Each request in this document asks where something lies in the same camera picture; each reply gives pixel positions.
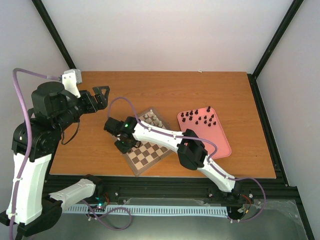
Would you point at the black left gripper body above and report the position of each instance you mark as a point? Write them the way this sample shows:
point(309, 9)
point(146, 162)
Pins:
point(91, 106)

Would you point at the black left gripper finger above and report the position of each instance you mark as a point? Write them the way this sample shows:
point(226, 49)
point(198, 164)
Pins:
point(102, 101)
point(101, 92)

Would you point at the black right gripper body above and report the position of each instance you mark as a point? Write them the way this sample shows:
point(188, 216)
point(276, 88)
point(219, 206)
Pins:
point(126, 146)

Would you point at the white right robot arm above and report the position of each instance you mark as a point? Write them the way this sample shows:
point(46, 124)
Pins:
point(194, 153)

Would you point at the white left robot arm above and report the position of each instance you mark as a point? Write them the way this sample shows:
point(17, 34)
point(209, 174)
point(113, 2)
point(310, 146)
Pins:
point(34, 145)

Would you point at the wooden chess board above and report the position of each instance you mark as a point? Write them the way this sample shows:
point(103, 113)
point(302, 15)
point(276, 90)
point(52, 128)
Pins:
point(148, 154)

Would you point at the white chess pieces row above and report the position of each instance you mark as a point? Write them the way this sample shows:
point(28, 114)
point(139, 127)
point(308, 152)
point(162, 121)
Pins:
point(152, 118)

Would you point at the pink plastic tray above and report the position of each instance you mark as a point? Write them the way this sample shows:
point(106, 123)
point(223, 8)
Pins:
point(213, 133)

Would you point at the black aluminium frame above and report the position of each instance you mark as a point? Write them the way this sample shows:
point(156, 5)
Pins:
point(173, 187)

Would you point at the light blue cable duct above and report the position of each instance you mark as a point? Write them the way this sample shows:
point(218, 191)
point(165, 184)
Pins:
point(153, 211)

